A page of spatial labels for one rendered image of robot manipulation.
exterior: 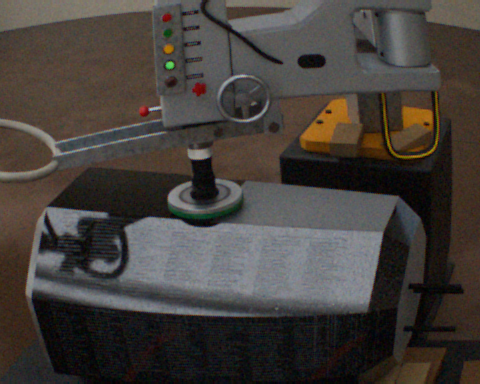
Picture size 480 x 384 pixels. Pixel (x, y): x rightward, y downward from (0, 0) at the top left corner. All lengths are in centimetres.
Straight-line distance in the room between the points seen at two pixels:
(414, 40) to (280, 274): 82
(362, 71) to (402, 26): 22
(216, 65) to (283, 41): 20
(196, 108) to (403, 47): 65
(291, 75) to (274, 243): 47
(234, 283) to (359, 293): 37
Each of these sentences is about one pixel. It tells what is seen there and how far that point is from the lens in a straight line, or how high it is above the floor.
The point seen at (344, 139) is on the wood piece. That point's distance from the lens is 331.
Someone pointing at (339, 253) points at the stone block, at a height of 77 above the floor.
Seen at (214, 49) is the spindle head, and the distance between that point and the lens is 261.
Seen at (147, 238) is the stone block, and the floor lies 78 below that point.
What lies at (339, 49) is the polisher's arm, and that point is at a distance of 268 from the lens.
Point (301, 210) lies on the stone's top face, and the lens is 284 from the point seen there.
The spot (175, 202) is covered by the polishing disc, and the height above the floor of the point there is 87.
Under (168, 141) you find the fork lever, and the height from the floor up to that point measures 107.
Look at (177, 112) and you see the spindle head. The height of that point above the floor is 117.
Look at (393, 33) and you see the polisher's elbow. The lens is 274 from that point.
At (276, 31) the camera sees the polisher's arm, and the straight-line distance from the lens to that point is 263.
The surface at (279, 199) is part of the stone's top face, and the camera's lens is 291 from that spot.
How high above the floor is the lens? 205
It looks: 24 degrees down
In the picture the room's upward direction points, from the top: 5 degrees counter-clockwise
